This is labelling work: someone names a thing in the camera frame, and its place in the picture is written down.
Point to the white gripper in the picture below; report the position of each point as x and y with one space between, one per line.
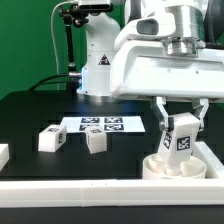
141 70

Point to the white round stool seat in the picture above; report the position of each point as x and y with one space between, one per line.
154 168

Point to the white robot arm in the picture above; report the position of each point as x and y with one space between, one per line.
183 27

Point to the white marker sheet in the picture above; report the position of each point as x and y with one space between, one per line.
109 123

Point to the white U-shaped fence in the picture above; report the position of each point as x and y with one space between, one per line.
88 193

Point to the black rear camera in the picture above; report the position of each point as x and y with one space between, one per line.
95 5

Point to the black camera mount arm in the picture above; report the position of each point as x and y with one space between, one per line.
72 17

